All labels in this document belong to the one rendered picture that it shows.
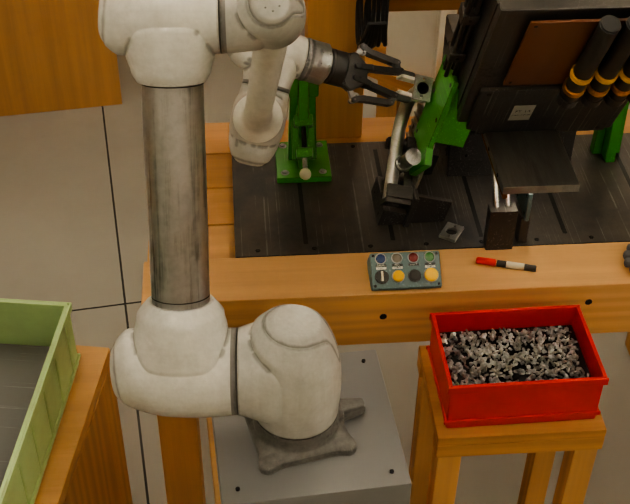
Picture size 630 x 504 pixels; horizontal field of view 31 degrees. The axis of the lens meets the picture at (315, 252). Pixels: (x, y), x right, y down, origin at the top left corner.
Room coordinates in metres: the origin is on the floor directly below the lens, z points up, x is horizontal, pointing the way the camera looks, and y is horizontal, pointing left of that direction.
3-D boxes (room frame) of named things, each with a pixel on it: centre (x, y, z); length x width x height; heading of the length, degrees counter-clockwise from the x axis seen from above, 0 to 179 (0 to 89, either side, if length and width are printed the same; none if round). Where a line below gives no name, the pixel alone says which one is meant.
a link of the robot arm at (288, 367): (1.38, 0.04, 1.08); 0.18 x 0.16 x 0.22; 92
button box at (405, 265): (1.82, -0.19, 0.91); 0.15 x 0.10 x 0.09; 95
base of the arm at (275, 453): (1.39, 0.01, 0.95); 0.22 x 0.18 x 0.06; 108
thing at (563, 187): (2.04, -0.44, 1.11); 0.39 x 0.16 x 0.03; 5
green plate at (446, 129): (2.07, -0.29, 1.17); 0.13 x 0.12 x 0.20; 95
